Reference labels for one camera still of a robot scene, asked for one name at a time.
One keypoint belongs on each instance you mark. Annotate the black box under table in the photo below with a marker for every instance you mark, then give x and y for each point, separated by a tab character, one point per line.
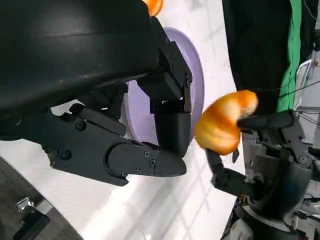
31	225

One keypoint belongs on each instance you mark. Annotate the black oval table grommet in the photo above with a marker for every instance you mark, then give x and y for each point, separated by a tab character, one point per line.
235	156

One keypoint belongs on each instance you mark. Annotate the lilac plate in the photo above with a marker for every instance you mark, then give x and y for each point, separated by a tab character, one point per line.
140	120

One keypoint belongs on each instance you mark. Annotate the black cloth backdrop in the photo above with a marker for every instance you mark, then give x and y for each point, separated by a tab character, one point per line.
255	50

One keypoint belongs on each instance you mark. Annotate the silver metal clamp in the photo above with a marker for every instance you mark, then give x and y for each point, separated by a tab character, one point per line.
25	205

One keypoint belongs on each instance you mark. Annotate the green cloth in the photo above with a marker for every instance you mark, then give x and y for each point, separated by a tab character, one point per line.
295	50

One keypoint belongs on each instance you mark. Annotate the orange toy bread roll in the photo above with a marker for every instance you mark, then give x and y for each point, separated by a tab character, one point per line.
155	6
220	125

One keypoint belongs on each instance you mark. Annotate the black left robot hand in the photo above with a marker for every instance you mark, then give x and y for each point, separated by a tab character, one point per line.
75	62

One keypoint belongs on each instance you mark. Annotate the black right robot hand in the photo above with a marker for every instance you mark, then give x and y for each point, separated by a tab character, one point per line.
280	175

